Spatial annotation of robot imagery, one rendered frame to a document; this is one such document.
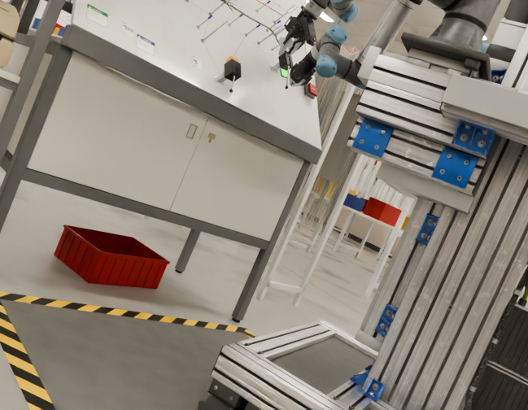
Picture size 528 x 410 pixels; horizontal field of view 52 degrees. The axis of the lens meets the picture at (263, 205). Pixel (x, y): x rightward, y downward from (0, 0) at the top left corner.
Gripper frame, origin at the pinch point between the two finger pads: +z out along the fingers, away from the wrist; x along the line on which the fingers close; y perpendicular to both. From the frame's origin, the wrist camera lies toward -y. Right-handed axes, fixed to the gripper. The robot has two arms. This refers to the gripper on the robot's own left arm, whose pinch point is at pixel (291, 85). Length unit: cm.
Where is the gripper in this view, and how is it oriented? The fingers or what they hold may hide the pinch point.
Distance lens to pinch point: 231.4
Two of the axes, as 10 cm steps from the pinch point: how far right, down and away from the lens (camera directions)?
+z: -4.3, 3.3, 8.4
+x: -7.4, -6.6, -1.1
